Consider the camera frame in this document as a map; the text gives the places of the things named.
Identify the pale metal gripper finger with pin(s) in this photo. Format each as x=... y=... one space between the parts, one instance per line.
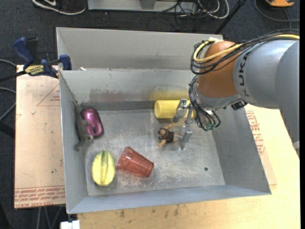
x=186 y=136
x=182 y=105

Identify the yellow plastic cup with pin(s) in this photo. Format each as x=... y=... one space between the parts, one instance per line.
x=165 y=108

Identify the brown toy figure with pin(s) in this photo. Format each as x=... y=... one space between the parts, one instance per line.
x=168 y=135

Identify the red clear plastic cup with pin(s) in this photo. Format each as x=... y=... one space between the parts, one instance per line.
x=133 y=162

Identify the grey metal bin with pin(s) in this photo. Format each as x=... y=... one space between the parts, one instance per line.
x=133 y=51

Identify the yellow-green striped toy fruit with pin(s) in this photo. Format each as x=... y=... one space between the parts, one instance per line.
x=103 y=168

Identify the purple computer mouse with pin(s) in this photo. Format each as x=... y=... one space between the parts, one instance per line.
x=91 y=120

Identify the grey toy animal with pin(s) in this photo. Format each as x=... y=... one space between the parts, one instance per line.
x=82 y=128

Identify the brown cardboard board, red print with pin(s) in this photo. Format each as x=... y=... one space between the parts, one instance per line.
x=38 y=137

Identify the person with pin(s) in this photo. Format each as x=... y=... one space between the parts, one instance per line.
x=47 y=2

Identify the black cylinder on white bracket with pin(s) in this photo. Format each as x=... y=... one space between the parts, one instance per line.
x=238 y=104

